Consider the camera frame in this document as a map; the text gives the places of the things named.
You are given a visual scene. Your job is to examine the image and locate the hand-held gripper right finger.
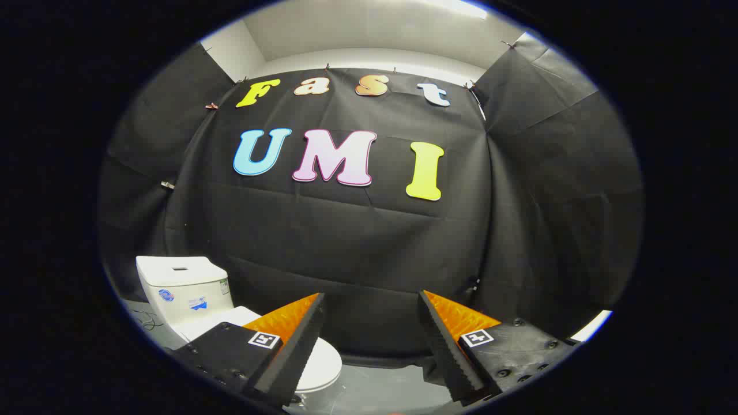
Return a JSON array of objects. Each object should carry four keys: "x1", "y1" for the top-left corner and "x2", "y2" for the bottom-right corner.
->
[{"x1": 418, "y1": 290, "x2": 580, "y2": 404}]

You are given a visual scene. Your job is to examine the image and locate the black backdrop cloth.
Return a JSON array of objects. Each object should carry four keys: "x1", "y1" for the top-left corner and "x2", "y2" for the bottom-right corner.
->
[{"x1": 98, "y1": 35, "x2": 643, "y2": 359}]

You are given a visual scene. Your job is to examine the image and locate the white toilet lid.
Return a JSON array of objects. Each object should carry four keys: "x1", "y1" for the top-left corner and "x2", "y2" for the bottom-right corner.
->
[{"x1": 173, "y1": 305, "x2": 343, "y2": 394}]

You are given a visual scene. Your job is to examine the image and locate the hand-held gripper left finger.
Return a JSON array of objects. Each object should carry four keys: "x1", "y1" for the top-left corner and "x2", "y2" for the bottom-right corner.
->
[{"x1": 172, "y1": 292, "x2": 327, "y2": 409}]

